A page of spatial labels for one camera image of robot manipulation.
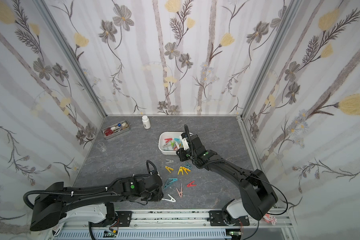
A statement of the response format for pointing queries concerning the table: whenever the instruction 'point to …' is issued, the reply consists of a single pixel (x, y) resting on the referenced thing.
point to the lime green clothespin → (172, 143)
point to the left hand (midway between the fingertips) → (164, 198)
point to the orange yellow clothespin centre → (186, 170)
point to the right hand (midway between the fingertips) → (178, 150)
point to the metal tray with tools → (114, 130)
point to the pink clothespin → (180, 193)
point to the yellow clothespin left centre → (168, 168)
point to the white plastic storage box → (169, 142)
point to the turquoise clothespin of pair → (173, 179)
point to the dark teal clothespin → (187, 165)
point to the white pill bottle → (146, 122)
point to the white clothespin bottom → (172, 199)
